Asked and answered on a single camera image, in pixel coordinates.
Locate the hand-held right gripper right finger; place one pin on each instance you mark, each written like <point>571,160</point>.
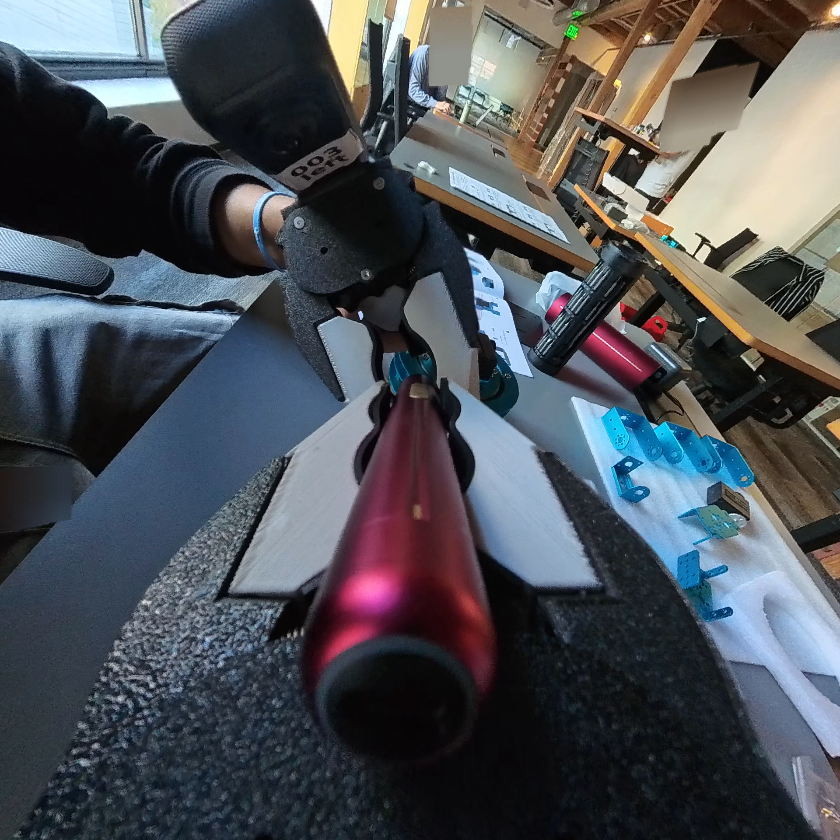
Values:
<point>531,525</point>

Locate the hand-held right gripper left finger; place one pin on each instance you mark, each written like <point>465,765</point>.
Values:
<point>295,525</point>

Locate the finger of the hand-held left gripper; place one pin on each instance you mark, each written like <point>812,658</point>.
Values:
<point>443,321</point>
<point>351,358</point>

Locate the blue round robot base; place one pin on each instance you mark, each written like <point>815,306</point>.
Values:
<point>499,394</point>

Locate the red electric screwdriver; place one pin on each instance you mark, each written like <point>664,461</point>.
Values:
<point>400,590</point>

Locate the wooden standing desk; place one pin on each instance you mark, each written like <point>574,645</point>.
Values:
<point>610,121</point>

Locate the person's left hand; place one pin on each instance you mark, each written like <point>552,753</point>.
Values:
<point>270,229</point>

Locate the printed assembly instruction sheet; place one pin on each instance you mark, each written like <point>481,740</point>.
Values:
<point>499,328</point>

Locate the crumpled white plastic wrap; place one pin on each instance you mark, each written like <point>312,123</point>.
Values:
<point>554,285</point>

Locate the white foam sheet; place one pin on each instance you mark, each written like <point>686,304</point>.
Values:
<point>656,525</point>

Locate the printed paper sheet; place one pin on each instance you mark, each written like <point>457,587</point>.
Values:
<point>505,203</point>

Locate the group of blue metal brackets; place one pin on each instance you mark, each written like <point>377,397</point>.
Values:
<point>630,430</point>

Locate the black screwdriver bit holder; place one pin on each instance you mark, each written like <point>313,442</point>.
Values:
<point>584,308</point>

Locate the blue wristband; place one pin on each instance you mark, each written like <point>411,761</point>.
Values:
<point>257,229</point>

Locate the red cylindrical case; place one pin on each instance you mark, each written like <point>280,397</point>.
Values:
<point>617,354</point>

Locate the black servo motor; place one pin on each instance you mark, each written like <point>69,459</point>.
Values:
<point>728,502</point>

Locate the grey power adapter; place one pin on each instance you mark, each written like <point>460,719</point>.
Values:
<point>666,371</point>

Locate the white cardboard box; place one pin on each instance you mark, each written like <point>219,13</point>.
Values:
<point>623,190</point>

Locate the person's legs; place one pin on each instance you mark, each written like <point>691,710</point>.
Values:
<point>98,367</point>

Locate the grey mesh office chair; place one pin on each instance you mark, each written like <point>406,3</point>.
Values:
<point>52,259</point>

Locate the white foam insert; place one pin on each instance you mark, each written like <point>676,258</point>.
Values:
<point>787,689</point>

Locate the striped jacket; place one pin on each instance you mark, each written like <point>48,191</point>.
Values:
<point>781,282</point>

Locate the black square-back office chair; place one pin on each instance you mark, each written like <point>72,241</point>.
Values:
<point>827,338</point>

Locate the bag of dark hardware parts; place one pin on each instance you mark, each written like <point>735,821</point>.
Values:
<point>817,800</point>

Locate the window with dark frame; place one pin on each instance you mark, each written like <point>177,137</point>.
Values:
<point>65,26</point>

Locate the wooden support post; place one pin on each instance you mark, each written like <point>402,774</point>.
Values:
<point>634,46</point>
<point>676,52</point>

